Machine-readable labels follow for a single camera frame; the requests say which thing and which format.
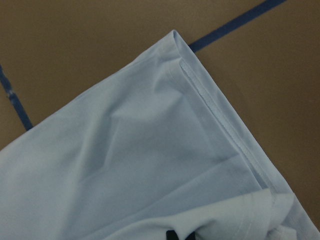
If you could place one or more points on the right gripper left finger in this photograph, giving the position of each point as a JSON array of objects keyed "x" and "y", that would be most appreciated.
[{"x": 171, "y": 235}]

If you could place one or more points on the light blue t-shirt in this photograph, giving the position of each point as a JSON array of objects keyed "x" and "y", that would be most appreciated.
[{"x": 152, "y": 148}]

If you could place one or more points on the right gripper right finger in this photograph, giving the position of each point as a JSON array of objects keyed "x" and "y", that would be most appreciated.
[{"x": 191, "y": 236}]

